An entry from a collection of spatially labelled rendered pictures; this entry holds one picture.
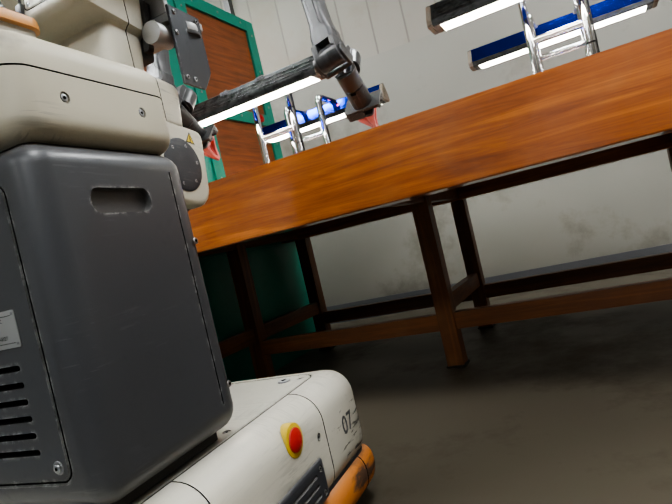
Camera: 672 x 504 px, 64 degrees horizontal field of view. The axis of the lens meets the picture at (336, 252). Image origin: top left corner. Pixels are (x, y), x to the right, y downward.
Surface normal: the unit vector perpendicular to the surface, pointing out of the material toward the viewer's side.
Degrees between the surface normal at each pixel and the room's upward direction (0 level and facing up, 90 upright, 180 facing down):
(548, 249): 90
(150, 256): 90
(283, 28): 90
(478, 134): 90
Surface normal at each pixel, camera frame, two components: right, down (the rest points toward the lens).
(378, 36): -0.38, 0.10
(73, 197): 0.90, -0.21
